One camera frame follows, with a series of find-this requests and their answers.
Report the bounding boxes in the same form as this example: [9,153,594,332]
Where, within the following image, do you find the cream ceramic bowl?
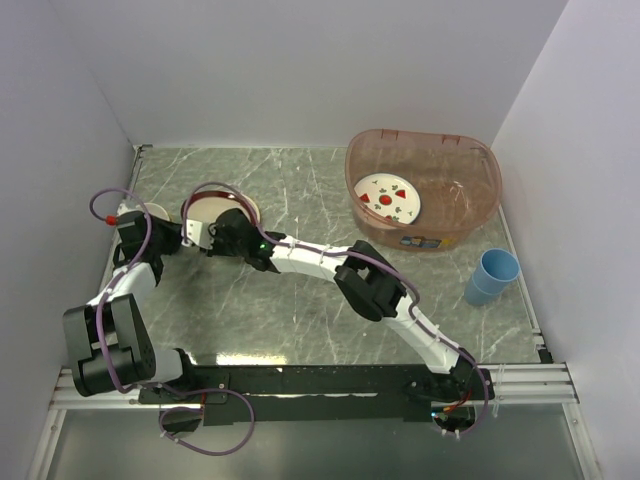
[117,201,172,222]

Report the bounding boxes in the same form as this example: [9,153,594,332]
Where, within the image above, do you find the red rimmed cream plate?
[180,190,261,225]

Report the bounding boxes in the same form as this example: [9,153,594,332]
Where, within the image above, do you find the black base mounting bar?
[139,360,495,426]

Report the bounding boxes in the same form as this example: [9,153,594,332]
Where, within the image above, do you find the blue plastic cup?
[463,248,520,306]

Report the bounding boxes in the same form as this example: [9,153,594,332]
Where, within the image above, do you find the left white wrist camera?
[104,215,124,227]

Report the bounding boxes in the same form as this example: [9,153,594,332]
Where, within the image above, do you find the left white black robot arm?
[62,210,199,402]

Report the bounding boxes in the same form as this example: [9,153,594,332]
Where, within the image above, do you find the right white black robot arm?
[203,209,491,401]

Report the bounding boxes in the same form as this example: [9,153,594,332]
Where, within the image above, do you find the translucent pink plastic bin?
[345,129,502,253]

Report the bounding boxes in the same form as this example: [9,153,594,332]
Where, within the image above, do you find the white watermelon pattern plate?
[354,173,422,224]

